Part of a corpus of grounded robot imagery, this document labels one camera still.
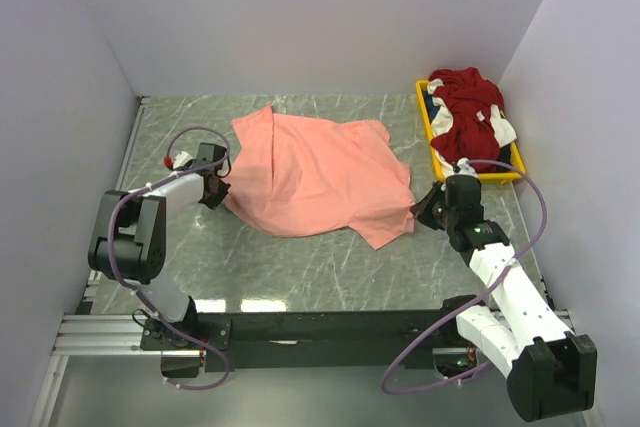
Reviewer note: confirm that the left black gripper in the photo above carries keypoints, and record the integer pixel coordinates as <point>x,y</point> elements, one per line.
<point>214,189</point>

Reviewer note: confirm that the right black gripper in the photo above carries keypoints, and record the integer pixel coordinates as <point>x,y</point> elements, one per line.
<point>432,208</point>

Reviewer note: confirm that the pink t shirt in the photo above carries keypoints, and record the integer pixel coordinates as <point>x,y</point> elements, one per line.
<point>298,176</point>

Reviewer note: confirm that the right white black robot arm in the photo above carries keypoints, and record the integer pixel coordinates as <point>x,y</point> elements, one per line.
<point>549,370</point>

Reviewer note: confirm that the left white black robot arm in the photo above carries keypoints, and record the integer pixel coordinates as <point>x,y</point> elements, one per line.
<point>128,242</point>

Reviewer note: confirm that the black garment in bin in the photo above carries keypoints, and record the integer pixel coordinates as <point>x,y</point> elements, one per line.
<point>504,160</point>

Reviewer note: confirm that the dark red t shirt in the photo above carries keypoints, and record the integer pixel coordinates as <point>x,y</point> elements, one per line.
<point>469,98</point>

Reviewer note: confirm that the yellow plastic bin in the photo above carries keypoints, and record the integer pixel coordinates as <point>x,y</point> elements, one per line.
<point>500,178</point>

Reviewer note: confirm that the black base crossbar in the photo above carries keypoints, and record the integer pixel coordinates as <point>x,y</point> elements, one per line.
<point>287,340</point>

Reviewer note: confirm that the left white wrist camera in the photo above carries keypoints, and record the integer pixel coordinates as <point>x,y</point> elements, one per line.
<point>181,161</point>

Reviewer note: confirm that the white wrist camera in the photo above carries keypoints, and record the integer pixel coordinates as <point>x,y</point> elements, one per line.
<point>463,167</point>
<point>181,161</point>

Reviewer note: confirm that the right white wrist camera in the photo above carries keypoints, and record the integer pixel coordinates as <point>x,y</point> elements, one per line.
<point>463,167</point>

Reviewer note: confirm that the aluminium frame rail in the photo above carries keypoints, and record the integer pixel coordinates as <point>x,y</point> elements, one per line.
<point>82,335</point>

